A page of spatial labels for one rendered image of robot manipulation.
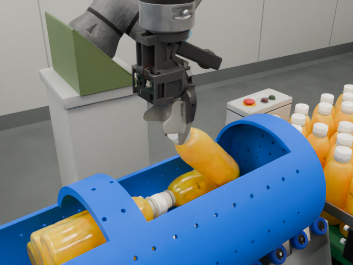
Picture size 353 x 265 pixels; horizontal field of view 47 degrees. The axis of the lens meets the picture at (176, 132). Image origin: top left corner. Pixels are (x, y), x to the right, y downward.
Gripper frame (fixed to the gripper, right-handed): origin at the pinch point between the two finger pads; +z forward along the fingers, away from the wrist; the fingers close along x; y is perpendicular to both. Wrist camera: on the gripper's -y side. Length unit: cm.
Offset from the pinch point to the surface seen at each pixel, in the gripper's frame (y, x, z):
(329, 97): -69, -10, 14
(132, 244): 19.2, 14.6, 6.1
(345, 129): -55, 5, 14
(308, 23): -369, -230, 73
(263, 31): -301, -238, 74
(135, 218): 16.9, 12.0, 4.2
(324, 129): -49, 2, 14
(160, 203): 9.0, 7.3, 8.1
